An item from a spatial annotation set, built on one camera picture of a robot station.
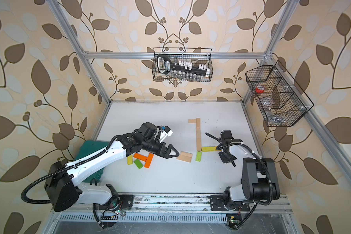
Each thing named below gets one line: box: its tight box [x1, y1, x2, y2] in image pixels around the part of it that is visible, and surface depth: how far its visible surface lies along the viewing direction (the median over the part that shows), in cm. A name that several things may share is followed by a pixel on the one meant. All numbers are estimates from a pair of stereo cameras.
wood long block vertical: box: [196, 135, 202, 152], surface depth 99 cm
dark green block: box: [133, 158, 144, 170], surface depth 90 cm
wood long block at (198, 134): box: [195, 124, 202, 144], surface depth 104 cm
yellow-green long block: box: [201, 146, 220, 152], surface depth 96 cm
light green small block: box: [195, 151, 203, 162], surface depth 93 cm
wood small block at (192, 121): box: [187, 118, 197, 124], surface depth 110 cm
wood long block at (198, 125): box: [195, 117, 201, 134], surface depth 107 cm
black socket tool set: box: [156, 54, 211, 82], surface depth 86 cm
